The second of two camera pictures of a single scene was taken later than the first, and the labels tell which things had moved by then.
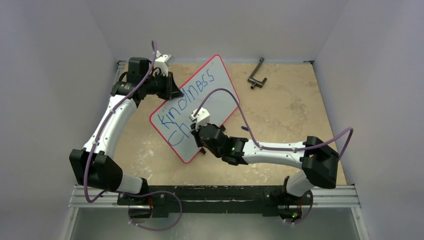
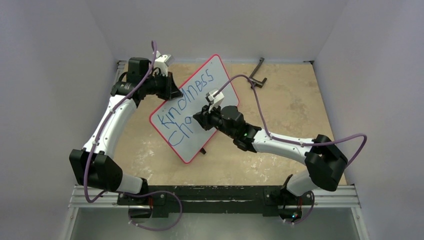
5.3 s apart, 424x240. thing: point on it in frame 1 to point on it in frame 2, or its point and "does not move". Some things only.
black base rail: [164, 199] does not move
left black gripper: [172, 91] does not move
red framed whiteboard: [173, 118] does not move
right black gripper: [195, 138] to [205, 117]
